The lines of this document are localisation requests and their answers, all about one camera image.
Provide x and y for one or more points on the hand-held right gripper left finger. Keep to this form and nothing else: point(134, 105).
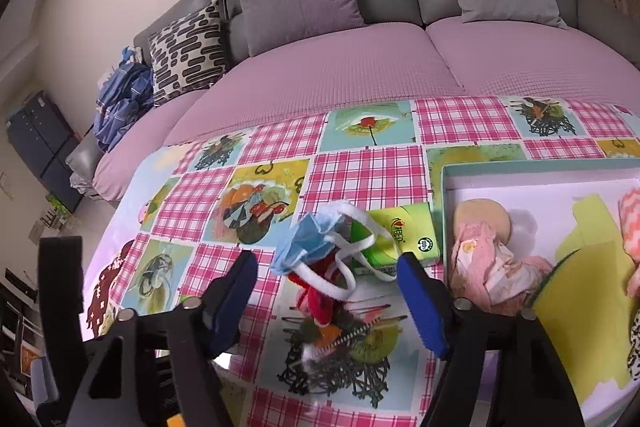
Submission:
point(235, 302)

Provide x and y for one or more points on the pink patterned cloth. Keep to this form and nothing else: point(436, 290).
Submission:
point(480, 267)

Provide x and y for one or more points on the black cabinet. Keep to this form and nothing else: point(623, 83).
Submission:
point(40, 147)

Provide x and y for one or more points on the black spotted white cloth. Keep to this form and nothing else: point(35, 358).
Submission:
point(635, 347)

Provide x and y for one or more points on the yellow-green cloth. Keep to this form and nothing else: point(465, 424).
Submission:
point(595, 222)
point(580, 322)

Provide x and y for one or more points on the green plant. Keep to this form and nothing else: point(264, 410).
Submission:
point(55, 204)

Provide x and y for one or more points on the black patterned cream cushion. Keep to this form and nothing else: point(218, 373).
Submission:
point(187, 52)

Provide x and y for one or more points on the pink sofa cover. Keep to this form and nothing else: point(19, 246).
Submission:
point(350, 72)

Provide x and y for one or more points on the pink knit cloth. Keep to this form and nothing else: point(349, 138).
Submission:
point(631, 222)

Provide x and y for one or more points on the white chenille stem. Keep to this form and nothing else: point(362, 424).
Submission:
point(345, 339)

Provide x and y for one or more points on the round beige puff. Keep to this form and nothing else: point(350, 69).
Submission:
point(487, 217)

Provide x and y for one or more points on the blue face mask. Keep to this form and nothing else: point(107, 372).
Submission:
point(305, 242)

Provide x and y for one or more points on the pink checked printed tablecloth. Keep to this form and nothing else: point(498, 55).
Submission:
point(365, 177)

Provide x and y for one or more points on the teal box with white inside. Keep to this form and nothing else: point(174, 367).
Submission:
point(525, 192)

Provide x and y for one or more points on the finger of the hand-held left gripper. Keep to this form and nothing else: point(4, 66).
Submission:
point(60, 277)

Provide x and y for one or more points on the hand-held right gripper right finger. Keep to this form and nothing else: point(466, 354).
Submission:
point(425, 307)

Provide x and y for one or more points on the blue checked clothes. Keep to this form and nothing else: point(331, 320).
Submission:
point(122, 102)

